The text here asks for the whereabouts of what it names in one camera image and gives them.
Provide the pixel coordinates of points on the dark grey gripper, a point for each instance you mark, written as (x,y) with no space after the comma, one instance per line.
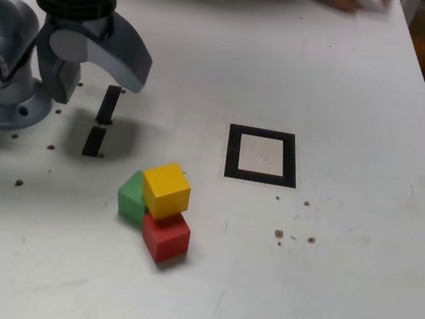
(80,23)

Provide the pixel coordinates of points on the green cube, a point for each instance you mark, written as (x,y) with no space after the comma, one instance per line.
(130,203)

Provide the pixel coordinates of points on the yellow cube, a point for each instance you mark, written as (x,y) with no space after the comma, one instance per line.
(166,193)

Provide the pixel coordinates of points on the red cube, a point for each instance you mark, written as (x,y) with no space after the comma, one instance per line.
(164,237)

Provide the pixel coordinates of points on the white cloth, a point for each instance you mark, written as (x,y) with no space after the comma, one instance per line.
(373,2)

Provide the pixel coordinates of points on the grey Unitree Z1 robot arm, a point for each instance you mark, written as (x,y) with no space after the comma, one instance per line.
(3,25)

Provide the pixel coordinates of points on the black tape square outline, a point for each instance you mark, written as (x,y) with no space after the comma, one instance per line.
(234,151)

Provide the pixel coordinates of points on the black tape strip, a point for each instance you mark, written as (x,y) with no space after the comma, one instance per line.
(108,104)

